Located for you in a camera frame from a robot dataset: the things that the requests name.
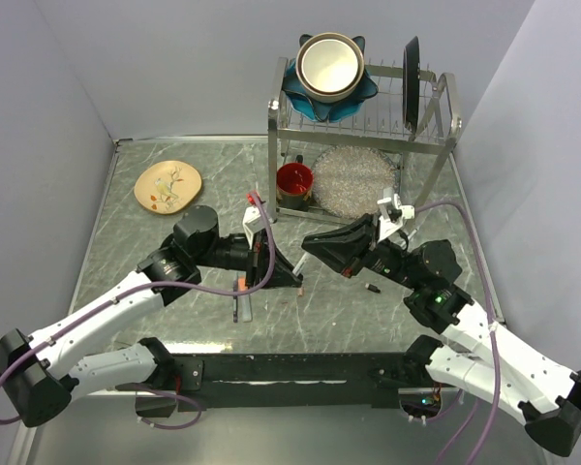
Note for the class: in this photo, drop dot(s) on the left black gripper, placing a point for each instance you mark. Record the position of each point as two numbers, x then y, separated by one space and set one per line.
259 259

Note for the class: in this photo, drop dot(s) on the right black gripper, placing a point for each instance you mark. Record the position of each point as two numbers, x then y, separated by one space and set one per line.
347 247

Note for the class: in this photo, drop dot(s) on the dark blue pen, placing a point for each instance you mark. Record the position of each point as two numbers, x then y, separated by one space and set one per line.
235 288

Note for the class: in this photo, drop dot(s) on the grey marker orange tip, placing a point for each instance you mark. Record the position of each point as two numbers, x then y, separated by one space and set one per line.
245 308

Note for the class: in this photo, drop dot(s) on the white green-tipped highlighter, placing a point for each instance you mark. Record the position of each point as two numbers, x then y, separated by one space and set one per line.
300 264

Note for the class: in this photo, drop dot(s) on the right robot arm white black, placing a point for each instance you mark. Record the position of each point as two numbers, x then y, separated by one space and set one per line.
469 351

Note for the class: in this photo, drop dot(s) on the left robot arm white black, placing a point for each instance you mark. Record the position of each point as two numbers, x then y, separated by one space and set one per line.
43 372

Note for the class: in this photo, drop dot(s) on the small black pen cap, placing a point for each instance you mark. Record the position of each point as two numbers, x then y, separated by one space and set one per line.
372 288

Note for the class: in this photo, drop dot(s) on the speckled grey plate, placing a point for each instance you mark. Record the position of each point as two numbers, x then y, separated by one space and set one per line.
349 180

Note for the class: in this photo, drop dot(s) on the steel dish rack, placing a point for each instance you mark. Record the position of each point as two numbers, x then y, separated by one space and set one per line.
377 125

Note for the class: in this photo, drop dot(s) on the red black mug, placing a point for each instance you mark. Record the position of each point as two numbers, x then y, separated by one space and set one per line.
294 183

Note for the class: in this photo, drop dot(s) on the yellow bird-pattern plate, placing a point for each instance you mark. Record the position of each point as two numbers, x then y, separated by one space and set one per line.
167 187

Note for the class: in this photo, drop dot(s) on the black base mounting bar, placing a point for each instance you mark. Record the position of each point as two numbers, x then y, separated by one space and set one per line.
378 380

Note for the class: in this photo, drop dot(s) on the blue petal-shaped bowl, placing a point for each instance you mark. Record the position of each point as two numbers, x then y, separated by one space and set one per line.
328 112

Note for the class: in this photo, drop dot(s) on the cream bowl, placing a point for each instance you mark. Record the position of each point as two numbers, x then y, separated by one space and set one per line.
329 66

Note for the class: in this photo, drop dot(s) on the black plate upright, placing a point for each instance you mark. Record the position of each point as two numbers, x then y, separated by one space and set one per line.
411 84

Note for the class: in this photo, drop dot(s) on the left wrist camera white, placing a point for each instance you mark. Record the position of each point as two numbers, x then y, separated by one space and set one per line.
252 221

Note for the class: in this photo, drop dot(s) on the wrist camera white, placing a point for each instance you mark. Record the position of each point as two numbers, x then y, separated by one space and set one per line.
252 221
393 214

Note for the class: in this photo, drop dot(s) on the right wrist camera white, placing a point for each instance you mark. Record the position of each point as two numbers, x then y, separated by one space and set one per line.
393 214

